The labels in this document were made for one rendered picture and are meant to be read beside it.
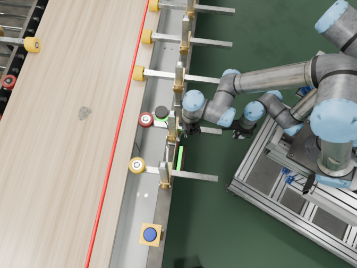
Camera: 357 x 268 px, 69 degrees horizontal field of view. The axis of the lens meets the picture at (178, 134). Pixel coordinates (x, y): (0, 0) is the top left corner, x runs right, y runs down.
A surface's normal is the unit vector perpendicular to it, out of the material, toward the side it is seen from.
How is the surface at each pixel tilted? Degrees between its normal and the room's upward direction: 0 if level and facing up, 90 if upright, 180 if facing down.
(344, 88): 27
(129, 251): 0
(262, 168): 0
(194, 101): 0
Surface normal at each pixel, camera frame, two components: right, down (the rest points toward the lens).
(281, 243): 0.01, -0.34
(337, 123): -0.41, 0.81
